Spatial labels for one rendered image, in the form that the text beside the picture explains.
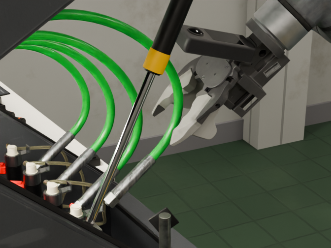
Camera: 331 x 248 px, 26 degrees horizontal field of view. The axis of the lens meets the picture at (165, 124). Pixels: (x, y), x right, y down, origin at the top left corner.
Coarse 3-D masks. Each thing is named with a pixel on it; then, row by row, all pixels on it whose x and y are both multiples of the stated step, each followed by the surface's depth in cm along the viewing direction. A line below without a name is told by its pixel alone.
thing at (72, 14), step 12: (60, 12) 90; (72, 12) 91; (84, 12) 92; (96, 12) 94; (108, 24) 95; (120, 24) 96; (132, 36) 98; (144, 36) 99; (168, 72) 103; (180, 84) 105; (180, 96) 105; (180, 108) 106; (180, 120) 107; (168, 132) 107; (168, 144) 107; (156, 156) 107
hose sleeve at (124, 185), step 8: (144, 160) 106; (152, 160) 106; (136, 168) 106; (144, 168) 106; (128, 176) 106; (136, 176) 106; (120, 184) 106; (128, 184) 106; (112, 192) 106; (120, 192) 105
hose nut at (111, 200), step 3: (108, 192) 106; (105, 195) 106; (108, 195) 105; (111, 195) 105; (114, 195) 105; (105, 198) 105; (108, 198) 105; (111, 198) 105; (114, 198) 105; (117, 198) 105; (105, 201) 105; (108, 201) 105; (111, 201) 105; (114, 201) 105; (117, 201) 105; (108, 204) 105; (111, 204) 105; (114, 204) 105; (111, 207) 106
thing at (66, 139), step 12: (24, 48) 116; (36, 48) 117; (48, 48) 118; (60, 60) 120; (72, 72) 122; (84, 84) 124; (84, 96) 125; (84, 108) 126; (84, 120) 127; (72, 132) 126; (60, 144) 126; (48, 156) 125
